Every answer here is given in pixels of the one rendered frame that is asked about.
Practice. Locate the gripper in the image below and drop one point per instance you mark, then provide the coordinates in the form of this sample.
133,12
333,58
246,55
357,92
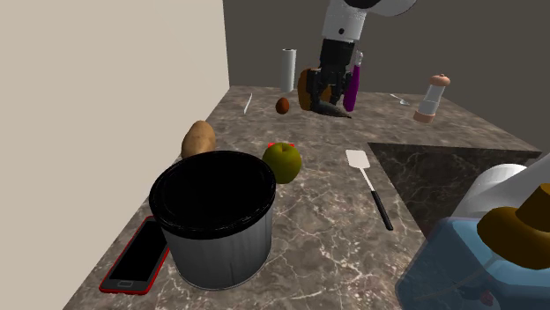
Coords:
337,53

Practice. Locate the green apple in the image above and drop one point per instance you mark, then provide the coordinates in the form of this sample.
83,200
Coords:
284,164

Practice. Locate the brown bread loaf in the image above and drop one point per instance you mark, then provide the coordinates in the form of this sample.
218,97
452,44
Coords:
303,90

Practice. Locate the brown egg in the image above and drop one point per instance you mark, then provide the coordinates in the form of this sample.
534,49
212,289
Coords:
282,106

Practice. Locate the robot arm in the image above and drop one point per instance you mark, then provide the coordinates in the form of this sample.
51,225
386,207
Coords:
346,19

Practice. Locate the clear pepper mill, tan ends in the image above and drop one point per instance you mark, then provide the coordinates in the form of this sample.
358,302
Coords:
431,101

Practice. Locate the red-edged black smartphone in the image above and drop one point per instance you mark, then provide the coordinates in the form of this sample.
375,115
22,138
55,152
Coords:
139,257

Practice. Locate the thin white stick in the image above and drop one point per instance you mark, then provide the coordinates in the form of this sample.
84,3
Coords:
248,103

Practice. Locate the silver spoon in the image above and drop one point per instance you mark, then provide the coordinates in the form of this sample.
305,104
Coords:
403,101

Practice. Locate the grey paper towel roll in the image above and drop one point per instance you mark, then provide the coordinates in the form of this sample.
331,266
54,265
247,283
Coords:
288,71

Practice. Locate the brown potato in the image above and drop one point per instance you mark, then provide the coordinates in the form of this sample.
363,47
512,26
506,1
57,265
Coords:
198,138

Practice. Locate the blue translucent bottle, brown top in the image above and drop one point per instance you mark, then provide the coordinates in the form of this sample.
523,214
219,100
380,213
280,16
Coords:
455,266

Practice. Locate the silver pot with black rim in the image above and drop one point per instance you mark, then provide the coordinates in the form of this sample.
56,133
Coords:
217,240

